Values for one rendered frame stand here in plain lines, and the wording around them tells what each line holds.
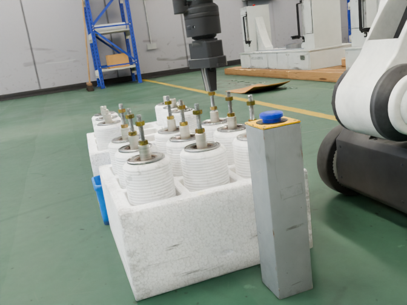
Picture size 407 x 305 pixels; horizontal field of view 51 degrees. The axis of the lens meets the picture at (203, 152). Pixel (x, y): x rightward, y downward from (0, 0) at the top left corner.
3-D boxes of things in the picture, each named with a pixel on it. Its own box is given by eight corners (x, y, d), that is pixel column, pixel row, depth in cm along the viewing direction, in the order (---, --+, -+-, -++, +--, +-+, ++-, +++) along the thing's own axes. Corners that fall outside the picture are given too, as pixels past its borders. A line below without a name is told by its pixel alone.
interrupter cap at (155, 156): (169, 160, 82) (169, 157, 82) (131, 169, 80) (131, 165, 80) (159, 153, 89) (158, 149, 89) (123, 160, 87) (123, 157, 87)
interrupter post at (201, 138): (208, 149, 87) (206, 133, 86) (197, 150, 87) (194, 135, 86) (207, 146, 89) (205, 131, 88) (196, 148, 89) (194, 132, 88)
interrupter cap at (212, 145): (223, 150, 85) (222, 147, 84) (185, 155, 84) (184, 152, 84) (218, 142, 92) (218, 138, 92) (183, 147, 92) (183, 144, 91)
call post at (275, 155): (294, 271, 85) (280, 117, 77) (314, 288, 78) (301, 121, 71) (261, 281, 83) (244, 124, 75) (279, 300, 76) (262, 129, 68)
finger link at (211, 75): (207, 91, 110) (203, 67, 108) (217, 89, 112) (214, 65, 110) (211, 92, 109) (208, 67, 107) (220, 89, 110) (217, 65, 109)
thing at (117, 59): (127, 65, 673) (125, 52, 668) (129, 66, 650) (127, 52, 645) (107, 68, 664) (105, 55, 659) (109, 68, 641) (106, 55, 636)
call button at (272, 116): (277, 120, 75) (275, 109, 75) (288, 123, 71) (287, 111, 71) (256, 124, 74) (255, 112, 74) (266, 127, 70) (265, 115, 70)
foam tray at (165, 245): (240, 196, 129) (233, 138, 124) (313, 248, 93) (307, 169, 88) (110, 229, 118) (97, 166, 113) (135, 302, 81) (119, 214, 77)
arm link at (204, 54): (180, 70, 112) (172, 22, 109) (209, 65, 117) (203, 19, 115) (208, 68, 102) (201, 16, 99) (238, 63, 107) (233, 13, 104)
